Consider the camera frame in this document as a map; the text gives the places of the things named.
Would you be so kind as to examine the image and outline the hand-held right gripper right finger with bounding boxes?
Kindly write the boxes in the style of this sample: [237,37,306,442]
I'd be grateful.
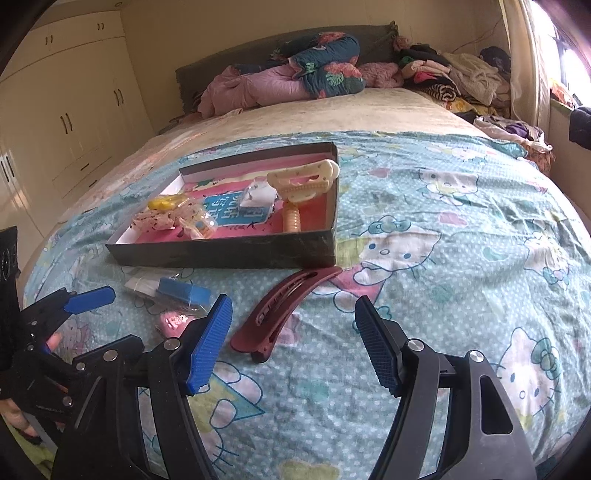
[353,295,539,480]

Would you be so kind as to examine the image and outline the cartoon cat printed blanket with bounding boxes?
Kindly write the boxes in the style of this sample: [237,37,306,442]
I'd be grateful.
[23,130,591,480]

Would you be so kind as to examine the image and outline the beige curtain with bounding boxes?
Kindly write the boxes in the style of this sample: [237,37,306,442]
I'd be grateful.
[501,0,555,134]

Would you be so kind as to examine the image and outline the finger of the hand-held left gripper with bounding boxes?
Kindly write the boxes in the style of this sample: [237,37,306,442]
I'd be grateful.
[18,285,116,335]
[11,348,81,423]

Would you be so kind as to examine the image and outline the dark clothes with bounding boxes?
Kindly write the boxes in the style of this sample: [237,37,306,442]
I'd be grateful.
[569,106,591,151]

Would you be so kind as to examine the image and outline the cream wardrobe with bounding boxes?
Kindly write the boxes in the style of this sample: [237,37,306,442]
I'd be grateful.
[0,11,155,250]

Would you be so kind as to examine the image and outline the pink quilt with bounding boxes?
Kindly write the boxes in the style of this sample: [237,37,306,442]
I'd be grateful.
[196,60,402,118]

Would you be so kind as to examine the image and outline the maroon hair clip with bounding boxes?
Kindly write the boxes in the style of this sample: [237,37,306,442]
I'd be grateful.
[230,267,343,363]

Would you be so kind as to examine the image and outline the yellow hair clip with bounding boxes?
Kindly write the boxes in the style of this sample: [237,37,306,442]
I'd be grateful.
[147,195,188,212]

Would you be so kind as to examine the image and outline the dark floral quilt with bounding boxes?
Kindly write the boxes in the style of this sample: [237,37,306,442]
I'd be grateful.
[272,31,368,100]

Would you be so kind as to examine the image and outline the small clear bag white card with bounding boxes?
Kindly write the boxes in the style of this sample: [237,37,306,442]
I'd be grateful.
[239,180,278,213]

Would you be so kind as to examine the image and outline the dark shallow cardboard box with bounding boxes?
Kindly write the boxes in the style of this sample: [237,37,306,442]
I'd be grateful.
[105,142,341,269]

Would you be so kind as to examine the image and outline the grey padded headboard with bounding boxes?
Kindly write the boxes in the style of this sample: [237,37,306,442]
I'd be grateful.
[175,21,400,114]

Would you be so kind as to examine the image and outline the pile of clothes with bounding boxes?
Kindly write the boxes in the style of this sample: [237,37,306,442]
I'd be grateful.
[392,37,513,123]

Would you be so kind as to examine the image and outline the window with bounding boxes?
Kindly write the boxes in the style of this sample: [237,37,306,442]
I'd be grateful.
[526,0,591,112]

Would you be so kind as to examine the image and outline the polka dot hair bow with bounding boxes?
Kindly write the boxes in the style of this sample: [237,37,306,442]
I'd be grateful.
[129,203,204,234]

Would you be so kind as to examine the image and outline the person's left hand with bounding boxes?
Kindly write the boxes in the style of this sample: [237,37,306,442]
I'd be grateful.
[0,333,64,439]

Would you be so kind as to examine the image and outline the small pink hair accessory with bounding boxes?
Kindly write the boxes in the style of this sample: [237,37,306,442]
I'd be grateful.
[157,310,199,342]

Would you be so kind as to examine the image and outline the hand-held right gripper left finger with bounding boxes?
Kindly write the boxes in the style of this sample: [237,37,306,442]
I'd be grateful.
[51,294,234,480]

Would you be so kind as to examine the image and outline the purple crumpled clothes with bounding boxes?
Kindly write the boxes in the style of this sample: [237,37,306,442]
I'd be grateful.
[473,114,555,171]

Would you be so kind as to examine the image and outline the window bench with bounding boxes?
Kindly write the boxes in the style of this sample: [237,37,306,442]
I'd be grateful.
[547,99,591,217]

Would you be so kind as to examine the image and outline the blue item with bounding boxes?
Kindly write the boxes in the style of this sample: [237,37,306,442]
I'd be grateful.
[124,272,213,317]

